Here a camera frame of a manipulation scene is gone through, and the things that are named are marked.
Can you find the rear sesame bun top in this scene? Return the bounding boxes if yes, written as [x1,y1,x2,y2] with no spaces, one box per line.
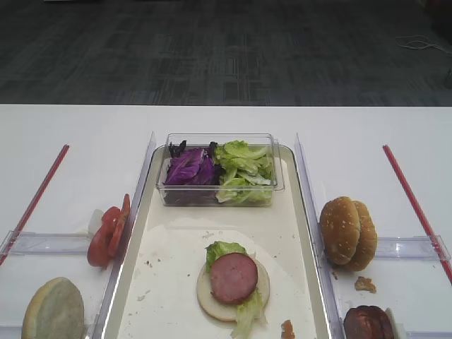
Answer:
[345,201,378,271]

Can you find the purple cabbage leaves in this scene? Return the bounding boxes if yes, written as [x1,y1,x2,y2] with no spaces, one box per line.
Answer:
[165,141,224,186]

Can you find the red straw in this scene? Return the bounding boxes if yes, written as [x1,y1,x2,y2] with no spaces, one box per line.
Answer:
[382,145,451,282]
[0,144,70,264]

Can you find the meat crumb on tray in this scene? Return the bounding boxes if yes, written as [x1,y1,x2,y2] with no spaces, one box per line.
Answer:
[281,319,295,339]

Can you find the right red straw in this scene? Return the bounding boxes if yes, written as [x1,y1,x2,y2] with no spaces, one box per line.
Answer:
[382,145,451,282]

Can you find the upper left clear rail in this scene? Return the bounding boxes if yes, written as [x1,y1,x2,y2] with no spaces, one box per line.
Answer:
[1,231,91,256]

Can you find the bread crumb on table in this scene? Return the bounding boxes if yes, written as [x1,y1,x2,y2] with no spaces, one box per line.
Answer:
[354,276,376,294]

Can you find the green lettuce pile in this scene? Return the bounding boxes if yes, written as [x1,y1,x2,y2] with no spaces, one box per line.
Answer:
[214,140,274,206]

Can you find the left long clear rail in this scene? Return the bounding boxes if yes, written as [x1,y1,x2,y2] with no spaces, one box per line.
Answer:
[85,131,156,339]

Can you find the tomato slice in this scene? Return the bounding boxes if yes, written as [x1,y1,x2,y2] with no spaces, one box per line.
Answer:
[87,206,120,268]
[108,194,130,258]

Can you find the front sesame bun top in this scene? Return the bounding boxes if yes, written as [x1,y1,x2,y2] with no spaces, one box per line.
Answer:
[320,196,361,265]

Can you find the right long clear rail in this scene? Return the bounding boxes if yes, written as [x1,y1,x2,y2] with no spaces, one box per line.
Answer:
[295,133,345,338]

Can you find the lower right clear rail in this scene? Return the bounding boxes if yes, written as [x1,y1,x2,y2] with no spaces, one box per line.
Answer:
[405,331,452,339]

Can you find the upright bun half left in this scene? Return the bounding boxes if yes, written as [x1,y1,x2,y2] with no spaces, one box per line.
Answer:
[21,277,85,339]

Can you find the back tomato slice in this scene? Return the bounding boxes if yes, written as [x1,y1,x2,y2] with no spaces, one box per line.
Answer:
[108,194,130,258]

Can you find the rear meat patty slices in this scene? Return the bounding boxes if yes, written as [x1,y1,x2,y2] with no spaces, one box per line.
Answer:
[343,305,395,339]

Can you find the left red straw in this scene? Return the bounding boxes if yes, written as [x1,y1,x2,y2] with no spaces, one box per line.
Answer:
[0,144,70,264]

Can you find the white pusher block upper left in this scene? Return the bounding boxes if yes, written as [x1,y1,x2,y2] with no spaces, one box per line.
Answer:
[73,209,104,238]

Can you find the cream metal serving tray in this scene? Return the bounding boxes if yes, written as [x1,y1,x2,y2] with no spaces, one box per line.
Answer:
[98,147,329,338]

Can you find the front tomato slice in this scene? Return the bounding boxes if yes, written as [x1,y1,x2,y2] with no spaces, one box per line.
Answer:
[87,206,120,268]

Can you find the sesame bun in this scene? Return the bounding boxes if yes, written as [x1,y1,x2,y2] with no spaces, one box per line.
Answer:
[345,201,378,271]
[320,196,361,265]

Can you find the meat patty slice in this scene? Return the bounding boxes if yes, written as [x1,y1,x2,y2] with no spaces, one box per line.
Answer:
[210,253,258,305]

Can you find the white cable on floor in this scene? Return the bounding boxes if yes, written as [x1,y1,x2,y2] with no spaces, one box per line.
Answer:
[395,34,452,57]

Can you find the clear plastic salad container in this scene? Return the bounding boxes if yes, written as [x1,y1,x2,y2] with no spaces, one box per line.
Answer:
[156,133,285,207]

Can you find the long clear rail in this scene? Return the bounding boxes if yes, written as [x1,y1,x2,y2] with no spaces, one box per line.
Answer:
[85,131,156,339]
[295,133,345,338]

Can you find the white pusher block lower right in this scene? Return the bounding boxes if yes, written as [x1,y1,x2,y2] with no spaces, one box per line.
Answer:
[385,307,408,339]

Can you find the upper right clear rail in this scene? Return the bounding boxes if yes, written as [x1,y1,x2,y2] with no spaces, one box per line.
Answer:
[374,235,451,261]

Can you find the white pusher block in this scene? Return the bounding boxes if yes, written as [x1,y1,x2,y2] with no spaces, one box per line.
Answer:
[385,307,408,339]
[73,209,104,238]

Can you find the green lettuce leaf on bun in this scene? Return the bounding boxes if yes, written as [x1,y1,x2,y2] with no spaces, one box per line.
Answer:
[206,241,266,338]

